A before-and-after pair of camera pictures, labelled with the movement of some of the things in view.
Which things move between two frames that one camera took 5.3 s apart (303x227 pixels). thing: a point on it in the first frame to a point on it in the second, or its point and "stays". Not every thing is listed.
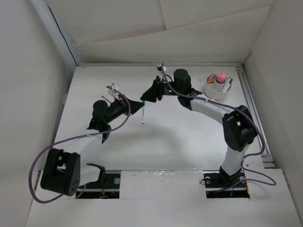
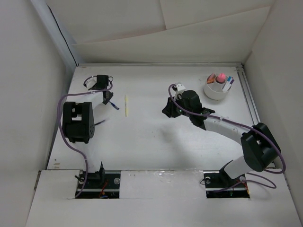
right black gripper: (151, 94) to (169, 110)
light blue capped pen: (143, 109) to (227, 84)
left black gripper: (123, 102) to (110, 96)
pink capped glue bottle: (221, 78) stays
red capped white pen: (226, 84) stays
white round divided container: (217, 86) stays
